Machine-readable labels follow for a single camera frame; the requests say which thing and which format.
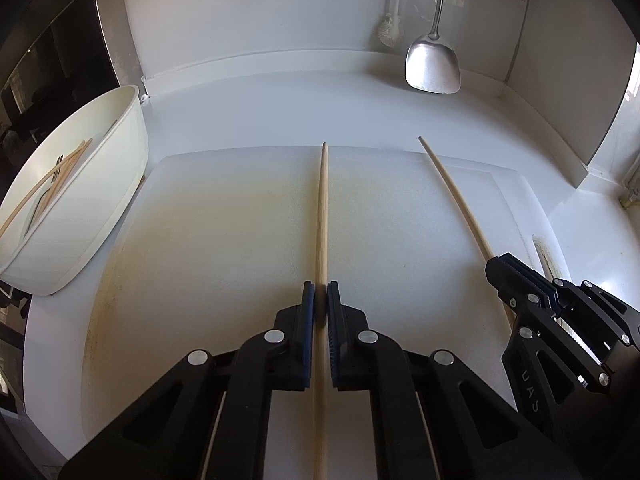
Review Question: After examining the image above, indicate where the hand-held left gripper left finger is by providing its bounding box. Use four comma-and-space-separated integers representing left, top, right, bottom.
57, 281, 317, 480

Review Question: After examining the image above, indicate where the white dish brush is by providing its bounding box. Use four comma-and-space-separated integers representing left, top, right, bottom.
376, 0, 405, 46

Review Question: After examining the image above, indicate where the stainless steel spatula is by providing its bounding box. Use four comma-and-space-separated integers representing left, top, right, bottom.
404, 0, 462, 95

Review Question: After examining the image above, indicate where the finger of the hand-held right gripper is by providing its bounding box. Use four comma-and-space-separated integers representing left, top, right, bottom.
486, 259, 608, 441
500, 254, 640, 361

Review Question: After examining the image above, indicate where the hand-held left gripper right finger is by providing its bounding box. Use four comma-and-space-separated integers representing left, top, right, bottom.
327, 282, 581, 480

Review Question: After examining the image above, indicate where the white round bowl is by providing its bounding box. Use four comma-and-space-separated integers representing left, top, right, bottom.
0, 85, 150, 297

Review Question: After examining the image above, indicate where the white plastic cutting board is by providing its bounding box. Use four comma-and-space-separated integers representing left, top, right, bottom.
80, 146, 571, 480

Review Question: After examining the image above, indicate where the metal fork with face handle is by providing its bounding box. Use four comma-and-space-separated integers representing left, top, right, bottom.
26, 154, 65, 233

